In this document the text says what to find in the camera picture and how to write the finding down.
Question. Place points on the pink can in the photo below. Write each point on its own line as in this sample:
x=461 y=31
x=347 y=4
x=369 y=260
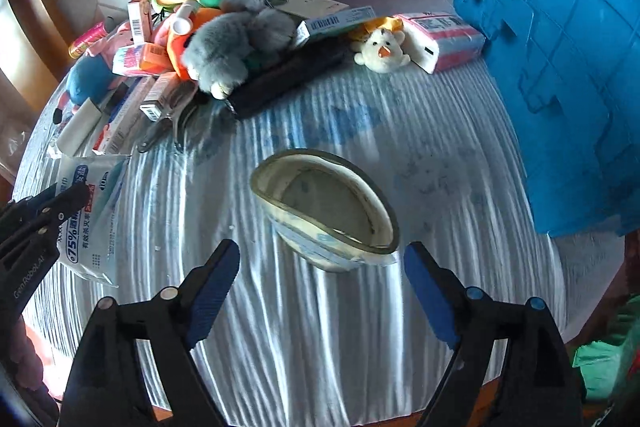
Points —
x=87 y=39

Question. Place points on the pink pig plush orange dress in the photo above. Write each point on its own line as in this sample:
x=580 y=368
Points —
x=175 y=49

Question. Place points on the round wooden desktop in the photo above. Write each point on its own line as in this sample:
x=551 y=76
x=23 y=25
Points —
x=494 y=394

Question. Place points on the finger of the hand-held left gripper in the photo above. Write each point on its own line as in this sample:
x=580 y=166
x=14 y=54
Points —
x=20 y=227
x=65 y=204

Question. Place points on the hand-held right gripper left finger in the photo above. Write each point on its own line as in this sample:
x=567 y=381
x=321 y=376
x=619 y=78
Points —
x=215 y=292

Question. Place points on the wet wipes packet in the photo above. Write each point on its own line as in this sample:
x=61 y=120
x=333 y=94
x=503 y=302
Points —
x=95 y=207

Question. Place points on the scissors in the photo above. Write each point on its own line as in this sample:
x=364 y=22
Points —
x=160 y=129

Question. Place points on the white flat box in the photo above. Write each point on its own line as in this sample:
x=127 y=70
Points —
x=310 y=2

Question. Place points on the tall white orange box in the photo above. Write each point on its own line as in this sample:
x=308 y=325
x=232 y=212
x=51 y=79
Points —
x=140 y=19

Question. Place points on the pink and white tissue pack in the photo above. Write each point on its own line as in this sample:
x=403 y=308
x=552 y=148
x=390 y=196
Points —
x=450 y=42

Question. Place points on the ceramic bowl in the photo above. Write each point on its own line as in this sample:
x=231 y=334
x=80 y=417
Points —
x=320 y=202

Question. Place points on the person's left hand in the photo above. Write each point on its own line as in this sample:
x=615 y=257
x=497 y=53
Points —
x=22 y=352

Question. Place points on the pink sanitary pad pack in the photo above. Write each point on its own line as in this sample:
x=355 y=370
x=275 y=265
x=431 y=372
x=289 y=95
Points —
x=130 y=59

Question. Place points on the pink cosmetic box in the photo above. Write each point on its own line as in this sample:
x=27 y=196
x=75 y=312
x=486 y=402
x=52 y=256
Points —
x=160 y=94

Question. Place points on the small white duck plush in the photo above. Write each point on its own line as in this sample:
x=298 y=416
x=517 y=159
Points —
x=382 y=52

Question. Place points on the blue plastic crate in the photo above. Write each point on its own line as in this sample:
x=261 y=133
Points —
x=550 y=57

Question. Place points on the pink pig plush blue body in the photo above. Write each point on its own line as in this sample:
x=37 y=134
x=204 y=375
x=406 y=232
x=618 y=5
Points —
x=87 y=82

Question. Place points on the white squeeze tube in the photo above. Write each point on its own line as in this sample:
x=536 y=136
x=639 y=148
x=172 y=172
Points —
x=80 y=127

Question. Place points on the grey plush toy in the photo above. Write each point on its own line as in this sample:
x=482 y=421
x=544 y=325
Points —
x=225 y=42

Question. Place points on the teal and white carton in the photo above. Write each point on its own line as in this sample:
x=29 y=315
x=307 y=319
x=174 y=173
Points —
x=335 y=24

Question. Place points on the wooden door frame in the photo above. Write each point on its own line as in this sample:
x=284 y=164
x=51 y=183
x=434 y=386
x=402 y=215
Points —
x=25 y=17

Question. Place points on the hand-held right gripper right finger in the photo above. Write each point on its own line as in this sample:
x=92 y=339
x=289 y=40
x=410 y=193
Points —
x=430 y=297

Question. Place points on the long white red box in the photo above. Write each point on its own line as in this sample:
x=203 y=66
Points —
x=125 y=117

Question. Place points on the white plastic bottle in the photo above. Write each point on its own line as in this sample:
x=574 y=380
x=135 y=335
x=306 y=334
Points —
x=182 y=19

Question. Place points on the black pouch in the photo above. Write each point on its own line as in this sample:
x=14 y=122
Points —
x=285 y=82

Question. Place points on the green plastic bag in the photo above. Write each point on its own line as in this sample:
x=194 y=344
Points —
x=605 y=357

